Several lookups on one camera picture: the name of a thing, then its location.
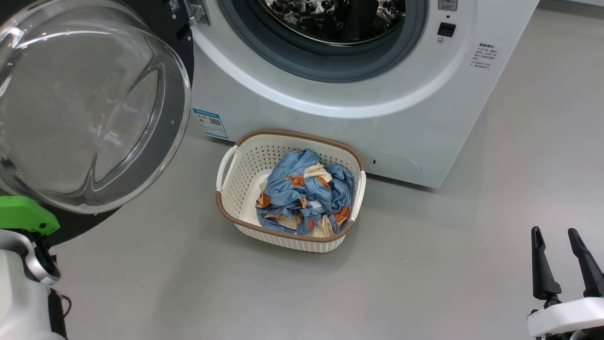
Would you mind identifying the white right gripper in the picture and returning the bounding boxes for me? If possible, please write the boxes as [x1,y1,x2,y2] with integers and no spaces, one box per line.
[527,226,604,338]

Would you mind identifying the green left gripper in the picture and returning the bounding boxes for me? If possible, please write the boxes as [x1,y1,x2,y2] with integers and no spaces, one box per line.
[0,196,61,237]

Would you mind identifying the black-rimmed glass washer door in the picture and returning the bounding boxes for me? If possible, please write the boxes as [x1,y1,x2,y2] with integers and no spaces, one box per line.
[0,0,195,248]

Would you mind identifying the blue patterned clothes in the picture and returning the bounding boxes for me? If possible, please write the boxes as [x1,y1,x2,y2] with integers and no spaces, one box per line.
[255,148,356,237]

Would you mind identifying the white front-load washing machine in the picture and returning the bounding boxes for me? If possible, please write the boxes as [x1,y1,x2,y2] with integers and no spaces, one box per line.
[185,0,541,189]

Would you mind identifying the cream perforated laundry basket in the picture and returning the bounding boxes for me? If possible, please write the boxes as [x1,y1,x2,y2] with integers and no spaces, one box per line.
[215,129,367,254]

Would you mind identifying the blue energy label sticker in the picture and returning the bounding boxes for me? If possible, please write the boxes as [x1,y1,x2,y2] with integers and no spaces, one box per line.
[192,108,229,140]

